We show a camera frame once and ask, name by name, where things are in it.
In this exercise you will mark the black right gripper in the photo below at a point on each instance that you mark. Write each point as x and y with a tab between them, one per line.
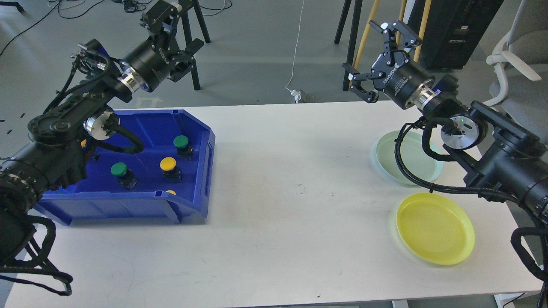
398	79

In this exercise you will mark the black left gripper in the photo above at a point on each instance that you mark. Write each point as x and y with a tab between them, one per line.
156	58

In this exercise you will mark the green push button front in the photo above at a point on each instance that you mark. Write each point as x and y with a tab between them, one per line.
124	175

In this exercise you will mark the green push button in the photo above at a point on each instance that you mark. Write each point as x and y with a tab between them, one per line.
124	175
183	146

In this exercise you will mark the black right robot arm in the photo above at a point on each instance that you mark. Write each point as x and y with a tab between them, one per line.
502	160

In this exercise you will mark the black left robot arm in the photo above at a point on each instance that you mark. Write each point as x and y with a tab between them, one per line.
78	121

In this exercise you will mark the light green plate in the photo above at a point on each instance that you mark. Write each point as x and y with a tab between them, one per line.
415	160

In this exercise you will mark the green push button back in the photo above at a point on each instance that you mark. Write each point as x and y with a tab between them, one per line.
183	146

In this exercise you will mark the yellow plate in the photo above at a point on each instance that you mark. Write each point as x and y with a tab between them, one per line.
435	229

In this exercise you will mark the black tripod left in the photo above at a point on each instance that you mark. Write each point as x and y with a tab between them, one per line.
193	45

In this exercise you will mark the black tripod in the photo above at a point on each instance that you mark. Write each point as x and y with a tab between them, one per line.
193	45
354	26

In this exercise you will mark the black tripod right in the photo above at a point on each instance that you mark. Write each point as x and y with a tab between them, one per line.
354	26

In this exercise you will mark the black computer tower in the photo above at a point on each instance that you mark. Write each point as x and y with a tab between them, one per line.
453	30

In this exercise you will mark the grey power adapter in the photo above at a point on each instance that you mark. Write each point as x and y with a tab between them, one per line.
301	97

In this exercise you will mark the blue plastic storage bin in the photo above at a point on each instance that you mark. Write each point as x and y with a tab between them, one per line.
100	196

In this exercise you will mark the grey office chair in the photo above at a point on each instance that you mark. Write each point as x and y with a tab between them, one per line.
520	64

